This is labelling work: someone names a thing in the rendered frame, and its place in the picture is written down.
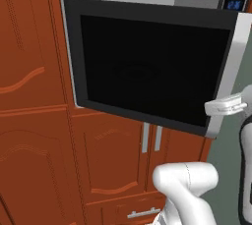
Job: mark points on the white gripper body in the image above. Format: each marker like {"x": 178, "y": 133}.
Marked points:
{"x": 223, "y": 107}

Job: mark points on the red-brown drawer front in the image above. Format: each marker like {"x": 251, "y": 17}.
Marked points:
{"x": 114, "y": 210}

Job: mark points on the black microwave door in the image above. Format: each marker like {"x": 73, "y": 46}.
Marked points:
{"x": 151, "y": 68}

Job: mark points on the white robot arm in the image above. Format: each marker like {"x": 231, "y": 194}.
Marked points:
{"x": 183, "y": 183}

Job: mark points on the large red-brown cupboard door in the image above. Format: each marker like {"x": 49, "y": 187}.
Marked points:
{"x": 32, "y": 170}

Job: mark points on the tall red-brown cupboard door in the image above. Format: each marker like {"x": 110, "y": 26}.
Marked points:
{"x": 29, "y": 39}

